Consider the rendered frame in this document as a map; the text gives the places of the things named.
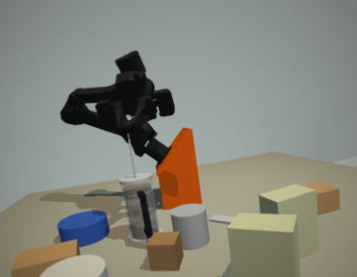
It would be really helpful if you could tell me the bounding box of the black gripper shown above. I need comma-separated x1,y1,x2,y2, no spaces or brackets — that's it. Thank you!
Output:
95,86,175,130

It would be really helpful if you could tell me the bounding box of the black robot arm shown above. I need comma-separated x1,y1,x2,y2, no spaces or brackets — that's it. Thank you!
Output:
61,50,172,164

